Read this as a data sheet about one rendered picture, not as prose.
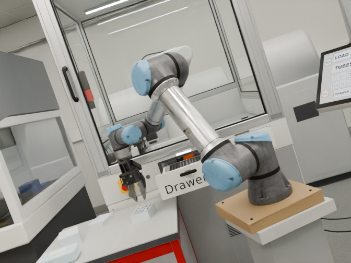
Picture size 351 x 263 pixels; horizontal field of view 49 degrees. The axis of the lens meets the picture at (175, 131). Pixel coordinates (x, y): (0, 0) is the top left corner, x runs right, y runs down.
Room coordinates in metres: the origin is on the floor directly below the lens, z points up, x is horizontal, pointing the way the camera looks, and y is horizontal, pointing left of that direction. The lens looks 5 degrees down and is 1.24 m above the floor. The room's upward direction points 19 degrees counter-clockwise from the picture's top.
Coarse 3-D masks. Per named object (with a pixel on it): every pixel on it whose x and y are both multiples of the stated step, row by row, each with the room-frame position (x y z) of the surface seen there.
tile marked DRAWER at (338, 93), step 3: (345, 87) 1.72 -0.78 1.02; (348, 87) 1.71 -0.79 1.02; (336, 90) 1.75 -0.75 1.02; (339, 90) 1.74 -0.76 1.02; (342, 90) 1.72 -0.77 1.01; (345, 90) 1.71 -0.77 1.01; (348, 90) 1.70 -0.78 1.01; (333, 93) 1.75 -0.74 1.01; (336, 93) 1.74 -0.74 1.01; (339, 93) 1.73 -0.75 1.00; (342, 93) 1.72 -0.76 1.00; (345, 93) 1.70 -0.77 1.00; (348, 93) 1.69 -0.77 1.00; (333, 96) 1.75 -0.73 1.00; (336, 96) 1.73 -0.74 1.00; (339, 96) 1.72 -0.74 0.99; (342, 96) 1.71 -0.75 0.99; (345, 96) 1.70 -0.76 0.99
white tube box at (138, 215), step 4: (148, 204) 1.76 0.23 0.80; (152, 204) 1.73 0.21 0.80; (136, 208) 1.76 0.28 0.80; (148, 208) 1.69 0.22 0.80; (152, 208) 1.71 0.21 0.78; (136, 212) 1.69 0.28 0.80; (140, 212) 1.67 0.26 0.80; (144, 212) 1.64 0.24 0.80; (148, 212) 1.65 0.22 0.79; (152, 212) 1.69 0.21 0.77; (132, 216) 1.66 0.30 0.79; (136, 216) 1.65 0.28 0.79; (140, 216) 1.65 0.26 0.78; (144, 216) 1.64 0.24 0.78; (148, 216) 1.64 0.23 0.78; (132, 220) 1.66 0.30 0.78; (136, 220) 1.65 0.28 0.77; (140, 220) 1.65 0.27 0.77; (144, 220) 1.65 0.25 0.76
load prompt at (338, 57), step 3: (342, 51) 1.82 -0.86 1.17; (345, 51) 1.81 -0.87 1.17; (348, 51) 1.79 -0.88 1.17; (333, 54) 1.86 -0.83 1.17; (336, 54) 1.84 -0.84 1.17; (339, 54) 1.83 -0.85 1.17; (342, 54) 1.81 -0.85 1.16; (345, 54) 1.80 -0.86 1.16; (348, 54) 1.79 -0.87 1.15; (333, 57) 1.85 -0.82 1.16; (336, 57) 1.83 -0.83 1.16; (339, 57) 1.82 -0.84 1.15; (342, 57) 1.81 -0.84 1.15; (345, 57) 1.79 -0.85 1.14; (348, 57) 1.78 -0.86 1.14; (333, 60) 1.84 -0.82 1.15; (336, 60) 1.83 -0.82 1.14; (339, 60) 1.81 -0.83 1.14; (342, 60) 1.80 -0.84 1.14
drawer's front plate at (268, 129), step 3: (267, 126) 1.97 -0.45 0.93; (258, 129) 1.97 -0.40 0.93; (261, 129) 1.96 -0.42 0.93; (264, 129) 1.96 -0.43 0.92; (267, 129) 1.95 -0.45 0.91; (270, 129) 1.95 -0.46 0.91; (267, 132) 1.95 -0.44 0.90; (270, 132) 1.95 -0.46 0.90; (270, 135) 1.95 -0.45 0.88; (231, 138) 1.97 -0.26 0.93; (234, 138) 1.96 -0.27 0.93; (273, 138) 1.95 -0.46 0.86; (231, 141) 1.96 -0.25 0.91; (273, 141) 1.95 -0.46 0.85; (234, 144) 1.96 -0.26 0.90; (273, 144) 1.95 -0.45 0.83
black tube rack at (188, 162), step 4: (200, 156) 1.93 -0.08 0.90; (184, 160) 1.96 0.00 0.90; (188, 160) 1.93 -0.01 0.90; (192, 160) 1.89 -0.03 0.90; (196, 160) 1.85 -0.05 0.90; (172, 164) 1.96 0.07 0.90; (176, 164) 1.93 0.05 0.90; (180, 164) 1.89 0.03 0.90; (184, 164) 1.85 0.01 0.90; (188, 164) 1.83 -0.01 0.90; (172, 168) 1.86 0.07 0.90; (176, 168) 1.83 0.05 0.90
